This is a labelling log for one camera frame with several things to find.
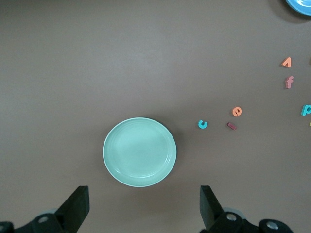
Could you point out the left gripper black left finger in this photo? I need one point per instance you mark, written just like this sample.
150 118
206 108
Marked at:
73 211

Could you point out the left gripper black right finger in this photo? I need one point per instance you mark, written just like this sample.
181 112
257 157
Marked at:
211 211

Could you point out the teal letter c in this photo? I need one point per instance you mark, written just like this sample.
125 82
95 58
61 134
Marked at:
200 125

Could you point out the maroon letter i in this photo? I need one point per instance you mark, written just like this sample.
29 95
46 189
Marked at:
231 126

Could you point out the orange letter e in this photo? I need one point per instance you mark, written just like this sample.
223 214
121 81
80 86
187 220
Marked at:
234 112

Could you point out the green plate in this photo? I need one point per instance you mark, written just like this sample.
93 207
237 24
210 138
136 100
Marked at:
139 152

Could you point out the teal letter p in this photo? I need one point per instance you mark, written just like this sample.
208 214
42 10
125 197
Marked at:
304 110

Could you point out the brown table cover sheet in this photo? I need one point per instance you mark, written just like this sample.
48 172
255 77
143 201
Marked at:
73 72

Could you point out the pink letter f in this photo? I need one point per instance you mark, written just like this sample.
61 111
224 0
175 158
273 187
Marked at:
289 82

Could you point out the orange letter v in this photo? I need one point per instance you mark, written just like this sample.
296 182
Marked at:
287 60

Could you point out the blue plate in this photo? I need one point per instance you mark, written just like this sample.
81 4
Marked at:
302 5

